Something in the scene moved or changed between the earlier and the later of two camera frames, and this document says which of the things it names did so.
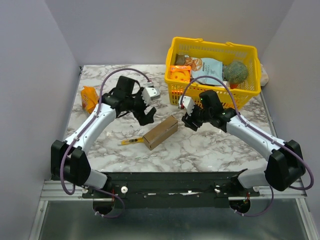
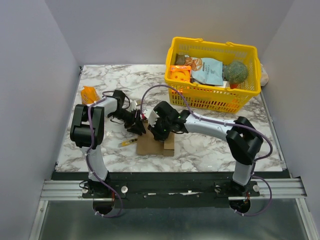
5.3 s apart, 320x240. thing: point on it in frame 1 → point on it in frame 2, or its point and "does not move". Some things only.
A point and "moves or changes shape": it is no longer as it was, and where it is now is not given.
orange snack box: [180, 73] does not move
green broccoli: [235, 72] does not move
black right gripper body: [193, 118] → [158, 133]
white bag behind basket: [264, 76] does not move
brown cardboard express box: [156, 136] moves or changes shape
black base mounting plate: [173, 190] does not move
